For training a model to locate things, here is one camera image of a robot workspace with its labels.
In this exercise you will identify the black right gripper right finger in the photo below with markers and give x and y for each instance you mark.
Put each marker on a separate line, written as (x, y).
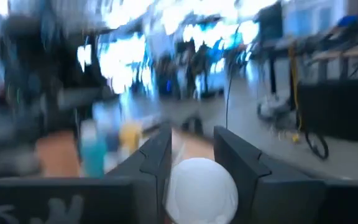
(253, 174)

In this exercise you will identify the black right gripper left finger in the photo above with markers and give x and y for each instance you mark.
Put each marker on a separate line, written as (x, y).
(151, 174)

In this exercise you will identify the large yellow paint bottle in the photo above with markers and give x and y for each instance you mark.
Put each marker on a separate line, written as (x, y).
(130, 137)

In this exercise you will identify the small light blue paint bottle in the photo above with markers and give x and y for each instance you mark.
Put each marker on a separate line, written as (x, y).
(200, 193)

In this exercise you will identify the large teal paint bottle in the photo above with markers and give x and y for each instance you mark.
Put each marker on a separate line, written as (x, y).
(93, 155)

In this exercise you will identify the black equipment case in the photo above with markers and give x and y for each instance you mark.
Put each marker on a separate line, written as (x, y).
(334, 109)

